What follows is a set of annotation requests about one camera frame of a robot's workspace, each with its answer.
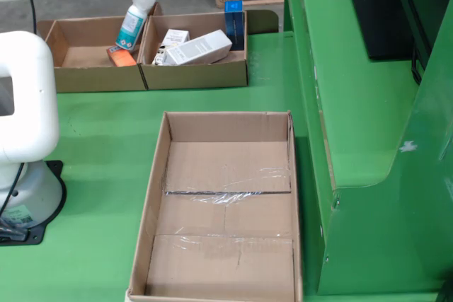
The black flat panel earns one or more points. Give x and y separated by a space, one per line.
382 8

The small white printed carton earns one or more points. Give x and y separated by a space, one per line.
175 36

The dark blue carton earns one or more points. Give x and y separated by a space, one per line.
234 26

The green metal cabinet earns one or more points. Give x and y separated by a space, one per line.
354 104

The white bottle teal label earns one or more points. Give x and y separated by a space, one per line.
132 22

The orange red carton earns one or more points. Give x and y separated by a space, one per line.
124 58

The large flat cardboard tray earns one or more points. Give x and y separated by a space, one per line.
226 167

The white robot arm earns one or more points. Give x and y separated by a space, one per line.
32 104

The open brown cardboard box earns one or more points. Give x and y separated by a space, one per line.
85 75
198 75

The white tissue wad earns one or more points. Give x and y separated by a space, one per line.
127 295

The large white carton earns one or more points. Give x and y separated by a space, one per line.
198 49

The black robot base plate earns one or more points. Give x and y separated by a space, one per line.
42 231

